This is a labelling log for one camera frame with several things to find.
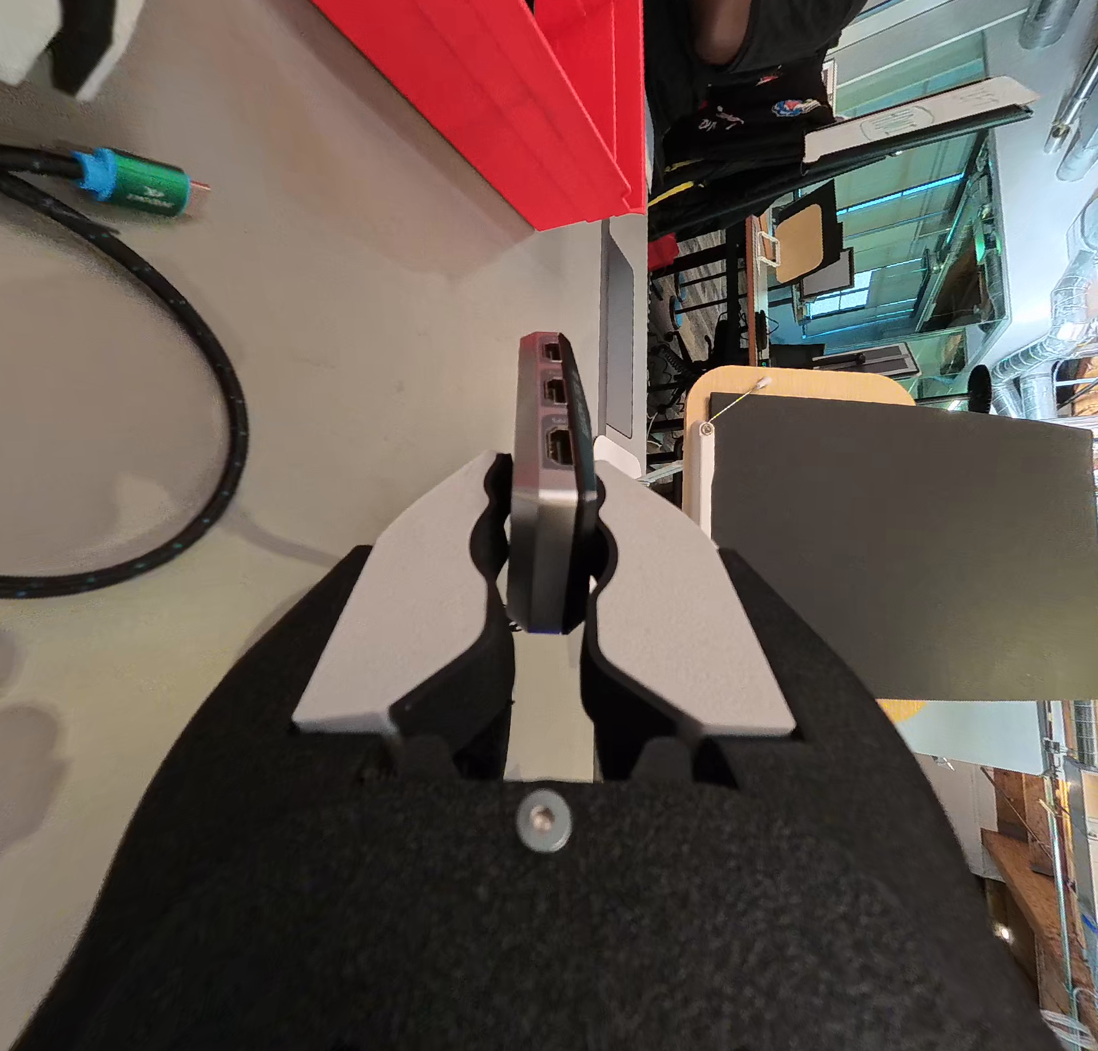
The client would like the red plastic bin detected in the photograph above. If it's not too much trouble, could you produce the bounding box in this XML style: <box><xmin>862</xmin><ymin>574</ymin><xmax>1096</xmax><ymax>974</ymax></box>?
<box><xmin>266</xmin><ymin>0</ymin><xmax>650</xmax><ymax>232</ymax></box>

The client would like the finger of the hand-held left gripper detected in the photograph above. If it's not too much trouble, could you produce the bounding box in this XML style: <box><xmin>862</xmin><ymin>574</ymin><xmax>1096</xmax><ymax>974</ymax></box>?
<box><xmin>1</xmin><ymin>0</ymin><xmax>161</xmax><ymax>101</ymax></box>

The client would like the silver ventilation duct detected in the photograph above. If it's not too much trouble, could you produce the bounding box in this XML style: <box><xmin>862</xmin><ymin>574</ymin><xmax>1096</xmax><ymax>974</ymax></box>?
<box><xmin>970</xmin><ymin>0</ymin><xmax>1098</xmax><ymax>417</ymax></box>

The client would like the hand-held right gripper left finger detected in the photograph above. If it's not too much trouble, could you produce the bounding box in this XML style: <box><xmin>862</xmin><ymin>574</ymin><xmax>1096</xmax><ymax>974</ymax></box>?
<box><xmin>292</xmin><ymin>454</ymin><xmax>521</xmax><ymax>778</ymax></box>

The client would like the white paper sign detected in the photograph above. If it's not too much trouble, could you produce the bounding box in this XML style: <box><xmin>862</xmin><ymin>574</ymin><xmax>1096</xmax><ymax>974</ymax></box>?
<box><xmin>803</xmin><ymin>77</ymin><xmax>1041</xmax><ymax>170</ymax></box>

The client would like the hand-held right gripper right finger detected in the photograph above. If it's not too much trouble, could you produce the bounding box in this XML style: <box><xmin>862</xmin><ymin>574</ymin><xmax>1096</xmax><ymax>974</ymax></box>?
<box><xmin>580</xmin><ymin>465</ymin><xmax>799</xmax><ymax>778</ymax></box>

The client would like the tablet stand with dark board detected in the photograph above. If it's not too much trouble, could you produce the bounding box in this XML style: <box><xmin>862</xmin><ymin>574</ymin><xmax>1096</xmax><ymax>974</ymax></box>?
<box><xmin>683</xmin><ymin>365</ymin><xmax>1098</xmax><ymax>723</ymax></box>

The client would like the black braided cable green plug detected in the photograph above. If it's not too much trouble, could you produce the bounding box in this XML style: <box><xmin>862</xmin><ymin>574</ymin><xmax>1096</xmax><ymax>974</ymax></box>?
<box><xmin>1</xmin><ymin>142</ymin><xmax>252</xmax><ymax>602</ymax></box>

